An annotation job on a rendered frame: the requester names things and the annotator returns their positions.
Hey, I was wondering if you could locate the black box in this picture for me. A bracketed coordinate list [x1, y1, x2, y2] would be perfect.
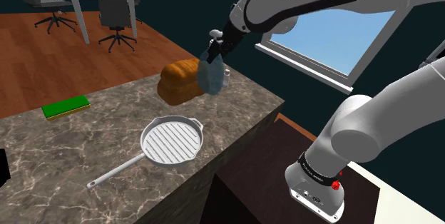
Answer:
[0, 148, 11, 188]

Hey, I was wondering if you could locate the green and yellow sponge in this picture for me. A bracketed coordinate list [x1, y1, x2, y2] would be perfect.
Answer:
[41, 94, 91, 122]

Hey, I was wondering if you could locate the white grill pan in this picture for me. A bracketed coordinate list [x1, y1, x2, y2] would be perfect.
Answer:
[86, 115, 205, 190]

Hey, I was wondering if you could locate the translucent blue spray bottle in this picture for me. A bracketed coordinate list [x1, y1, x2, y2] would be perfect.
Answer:
[198, 29, 225, 96]

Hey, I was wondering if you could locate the white framed window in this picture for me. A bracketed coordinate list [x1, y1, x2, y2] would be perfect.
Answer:
[255, 0, 398, 95]

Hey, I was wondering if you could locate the brown bread loaf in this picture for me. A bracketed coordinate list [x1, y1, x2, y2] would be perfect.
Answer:
[156, 58, 206, 106]

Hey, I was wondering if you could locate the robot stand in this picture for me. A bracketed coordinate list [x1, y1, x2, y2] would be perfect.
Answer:
[200, 118, 382, 224]

